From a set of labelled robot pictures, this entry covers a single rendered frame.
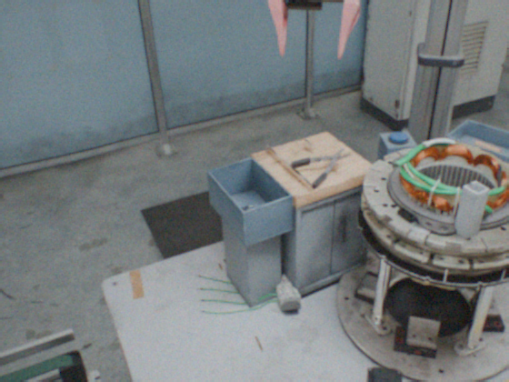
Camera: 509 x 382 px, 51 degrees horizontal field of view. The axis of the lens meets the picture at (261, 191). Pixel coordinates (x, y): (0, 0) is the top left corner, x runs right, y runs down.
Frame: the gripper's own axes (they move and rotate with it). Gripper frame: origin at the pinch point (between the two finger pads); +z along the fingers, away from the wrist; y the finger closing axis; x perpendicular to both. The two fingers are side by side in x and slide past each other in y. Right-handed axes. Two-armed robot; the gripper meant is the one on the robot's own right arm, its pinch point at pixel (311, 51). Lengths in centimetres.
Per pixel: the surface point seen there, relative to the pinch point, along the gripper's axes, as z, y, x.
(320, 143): 12.5, -1.0, 41.6
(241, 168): 19.4, -16.7, 33.6
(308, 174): 19.1, -1.8, 30.5
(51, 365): 62, -49, 18
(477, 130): 6, 34, 56
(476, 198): 19.4, 26.5, 8.1
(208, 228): 57, -63, 173
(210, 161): 26, -81, 228
